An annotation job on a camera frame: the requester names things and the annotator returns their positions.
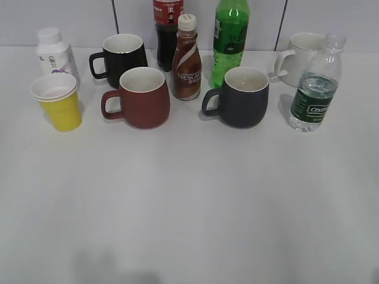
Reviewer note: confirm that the brown Nescafe coffee bottle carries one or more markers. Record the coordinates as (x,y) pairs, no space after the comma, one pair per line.
(186,66)

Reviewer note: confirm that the dark cola bottle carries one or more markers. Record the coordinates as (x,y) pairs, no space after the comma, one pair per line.
(166,14)

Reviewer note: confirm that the white yogurt carton bottle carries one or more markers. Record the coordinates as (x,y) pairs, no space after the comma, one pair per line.
(56,55)

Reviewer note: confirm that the clear water bottle green label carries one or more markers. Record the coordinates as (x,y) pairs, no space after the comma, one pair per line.
(317,85)

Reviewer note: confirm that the black ceramic mug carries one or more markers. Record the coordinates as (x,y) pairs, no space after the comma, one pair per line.
(121,52)

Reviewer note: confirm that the red-brown ceramic mug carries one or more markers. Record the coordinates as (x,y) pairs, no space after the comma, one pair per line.
(144,98)

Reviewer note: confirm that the white ceramic mug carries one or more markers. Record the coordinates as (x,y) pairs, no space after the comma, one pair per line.
(290,64)

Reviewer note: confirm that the dark grey ceramic mug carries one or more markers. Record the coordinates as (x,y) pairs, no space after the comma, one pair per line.
(242,100)

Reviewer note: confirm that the green soda bottle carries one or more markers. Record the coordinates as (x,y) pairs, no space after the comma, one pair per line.
(230,31)

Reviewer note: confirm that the yellow paper cup stack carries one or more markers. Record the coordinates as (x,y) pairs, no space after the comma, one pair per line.
(57,95)

